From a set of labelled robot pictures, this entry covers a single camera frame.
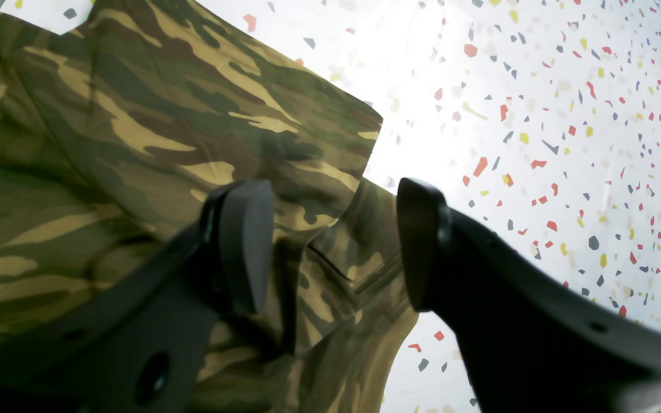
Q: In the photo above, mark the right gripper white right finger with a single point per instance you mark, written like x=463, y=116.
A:
x=528, y=343

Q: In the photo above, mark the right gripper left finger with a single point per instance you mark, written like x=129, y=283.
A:
x=139, y=346

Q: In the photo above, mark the camouflage T-shirt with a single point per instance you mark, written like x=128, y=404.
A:
x=113, y=135

